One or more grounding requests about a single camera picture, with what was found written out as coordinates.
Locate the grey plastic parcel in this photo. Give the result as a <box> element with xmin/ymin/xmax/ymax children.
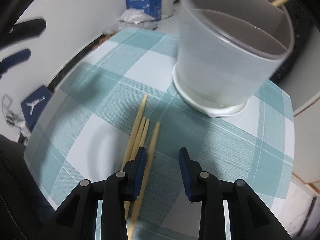
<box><xmin>102</xmin><ymin>21</ymin><xmax>157</xmax><ymax>36</ymax></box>
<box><xmin>119</xmin><ymin>9</ymin><xmax>155</xmax><ymax>25</ymax></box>

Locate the black hanging jacket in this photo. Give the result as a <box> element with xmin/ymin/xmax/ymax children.
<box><xmin>270</xmin><ymin>0</ymin><xmax>314</xmax><ymax>85</ymax></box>

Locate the wooden chopstick in holder right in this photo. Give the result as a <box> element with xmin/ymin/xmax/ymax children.
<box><xmin>271</xmin><ymin>0</ymin><xmax>290</xmax><ymax>7</ymax></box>

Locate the blue cardboard box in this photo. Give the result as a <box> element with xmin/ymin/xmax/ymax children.
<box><xmin>126</xmin><ymin>0</ymin><xmax>162</xmax><ymax>22</ymax></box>

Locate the navy Jordan shoe box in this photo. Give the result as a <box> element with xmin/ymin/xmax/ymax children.
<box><xmin>21</xmin><ymin>85</ymin><xmax>52</xmax><ymax>132</ymax></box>

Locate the teal plaid tablecloth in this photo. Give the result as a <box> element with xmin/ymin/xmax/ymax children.
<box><xmin>25</xmin><ymin>28</ymin><xmax>295</xmax><ymax>239</ymax></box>

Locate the lower grey plastic parcel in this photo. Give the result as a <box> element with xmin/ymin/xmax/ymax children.
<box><xmin>102</xmin><ymin>21</ymin><xmax>157</xmax><ymax>36</ymax></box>

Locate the white divided utensil holder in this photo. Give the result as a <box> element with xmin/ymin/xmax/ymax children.
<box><xmin>172</xmin><ymin>0</ymin><xmax>295</xmax><ymax>118</ymax></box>

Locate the wooden chopstick on table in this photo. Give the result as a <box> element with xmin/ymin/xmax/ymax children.
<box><xmin>125</xmin><ymin>118</ymin><xmax>151</xmax><ymax>221</ymax></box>
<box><xmin>121</xmin><ymin>94</ymin><xmax>148</xmax><ymax>168</ymax></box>
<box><xmin>125</xmin><ymin>117</ymin><xmax>146</xmax><ymax>218</ymax></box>
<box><xmin>127</xmin><ymin>121</ymin><xmax>161</xmax><ymax>240</ymax></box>

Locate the upper grey plastic parcel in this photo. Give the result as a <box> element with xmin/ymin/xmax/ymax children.
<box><xmin>119</xmin><ymin>9</ymin><xmax>155</xmax><ymax>25</ymax></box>

